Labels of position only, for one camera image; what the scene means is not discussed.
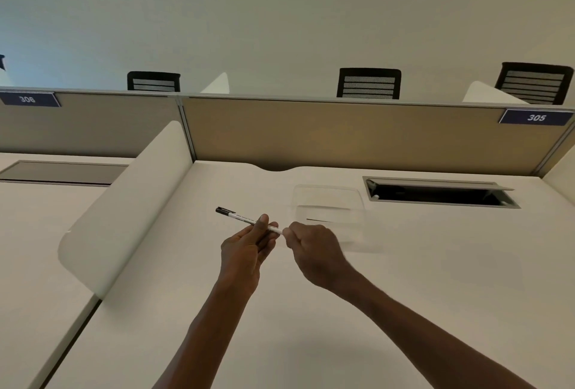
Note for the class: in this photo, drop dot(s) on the blue desk number sign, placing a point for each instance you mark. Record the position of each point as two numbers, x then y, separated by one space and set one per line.
28 99
535 116

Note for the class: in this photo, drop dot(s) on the person's right fingers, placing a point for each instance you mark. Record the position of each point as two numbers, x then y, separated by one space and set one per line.
293 235

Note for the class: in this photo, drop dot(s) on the person's right hand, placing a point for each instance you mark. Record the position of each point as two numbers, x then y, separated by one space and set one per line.
321 256

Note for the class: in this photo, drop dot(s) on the person's right forearm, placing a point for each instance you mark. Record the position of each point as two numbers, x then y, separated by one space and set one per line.
417 335

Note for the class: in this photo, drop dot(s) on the narrow beige partition panel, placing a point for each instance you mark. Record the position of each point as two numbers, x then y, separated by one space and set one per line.
90 126

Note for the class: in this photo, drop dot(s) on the thin dark pen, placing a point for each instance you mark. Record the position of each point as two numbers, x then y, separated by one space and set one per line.
320 221

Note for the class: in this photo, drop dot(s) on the clear plastic container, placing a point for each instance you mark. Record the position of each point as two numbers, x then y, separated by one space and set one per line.
332 204

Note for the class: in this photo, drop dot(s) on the black mesh office chair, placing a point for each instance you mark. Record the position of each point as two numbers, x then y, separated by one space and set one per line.
369 83
534 83
153 81

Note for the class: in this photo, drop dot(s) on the person's left thumb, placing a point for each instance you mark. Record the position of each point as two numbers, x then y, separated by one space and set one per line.
260 229

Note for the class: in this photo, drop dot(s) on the person's left forearm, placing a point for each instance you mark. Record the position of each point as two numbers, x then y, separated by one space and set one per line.
211 339

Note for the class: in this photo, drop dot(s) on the grey metal partition post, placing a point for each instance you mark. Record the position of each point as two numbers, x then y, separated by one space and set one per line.
186 128

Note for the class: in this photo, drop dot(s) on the person's left hand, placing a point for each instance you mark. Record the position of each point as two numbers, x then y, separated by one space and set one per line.
238 258

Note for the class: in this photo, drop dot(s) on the large white desk divider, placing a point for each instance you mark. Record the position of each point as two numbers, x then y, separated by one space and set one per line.
130 209

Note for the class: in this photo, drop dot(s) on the white pen with black cap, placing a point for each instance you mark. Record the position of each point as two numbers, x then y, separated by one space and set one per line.
233 214

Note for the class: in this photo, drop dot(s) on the wide beige partition panel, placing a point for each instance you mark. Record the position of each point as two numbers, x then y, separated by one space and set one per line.
359 137

